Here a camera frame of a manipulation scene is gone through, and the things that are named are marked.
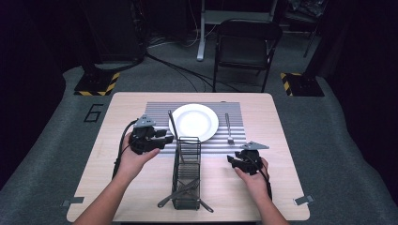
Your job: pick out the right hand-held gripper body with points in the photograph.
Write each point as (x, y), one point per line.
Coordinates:
(252, 162)

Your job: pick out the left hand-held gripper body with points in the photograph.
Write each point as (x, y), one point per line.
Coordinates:
(142, 139)

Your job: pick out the metal fork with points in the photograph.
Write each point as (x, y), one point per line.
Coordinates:
(175, 197)
(229, 128)

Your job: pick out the person's right hand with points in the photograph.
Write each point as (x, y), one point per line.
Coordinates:
(256, 184)

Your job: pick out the person's left hand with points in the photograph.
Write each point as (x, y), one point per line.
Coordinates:
(133, 165)

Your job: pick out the dark metal utensil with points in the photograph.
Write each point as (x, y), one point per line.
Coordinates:
(206, 207)
(172, 123)

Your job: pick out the white plate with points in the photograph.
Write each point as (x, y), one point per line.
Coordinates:
(194, 120)

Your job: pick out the grey striped placemat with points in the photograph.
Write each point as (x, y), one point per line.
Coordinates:
(233, 109)

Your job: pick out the black tape floor number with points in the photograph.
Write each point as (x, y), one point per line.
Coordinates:
(94, 113)

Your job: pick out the grey tape strip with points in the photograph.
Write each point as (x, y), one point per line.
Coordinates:
(73, 201)
(303, 200)

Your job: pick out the black hazard striped stand base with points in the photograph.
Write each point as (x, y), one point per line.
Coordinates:
(94, 84)
(302, 85)

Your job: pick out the black cabinet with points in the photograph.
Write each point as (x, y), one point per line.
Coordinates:
(115, 31)

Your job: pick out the black folding chair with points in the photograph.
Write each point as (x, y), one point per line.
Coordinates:
(245, 47)

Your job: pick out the white desk frame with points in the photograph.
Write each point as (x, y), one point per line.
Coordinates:
(201, 37)

